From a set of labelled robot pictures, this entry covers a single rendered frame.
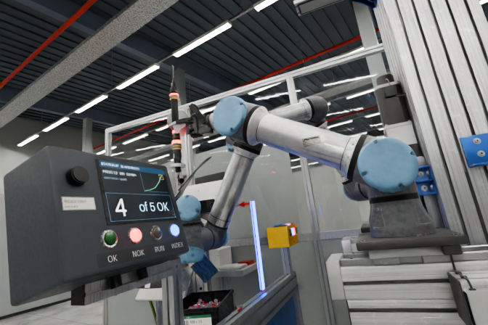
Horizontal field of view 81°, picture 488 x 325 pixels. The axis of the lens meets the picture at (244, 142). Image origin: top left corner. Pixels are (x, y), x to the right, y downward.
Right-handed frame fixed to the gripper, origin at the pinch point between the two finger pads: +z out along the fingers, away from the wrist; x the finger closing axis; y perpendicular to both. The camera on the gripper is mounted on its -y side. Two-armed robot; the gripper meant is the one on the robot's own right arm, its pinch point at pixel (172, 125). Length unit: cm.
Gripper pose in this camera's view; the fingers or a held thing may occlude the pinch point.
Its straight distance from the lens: 143.0
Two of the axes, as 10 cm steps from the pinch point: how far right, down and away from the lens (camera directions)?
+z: -9.6, 1.8, 2.1
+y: 1.2, 9.6, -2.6
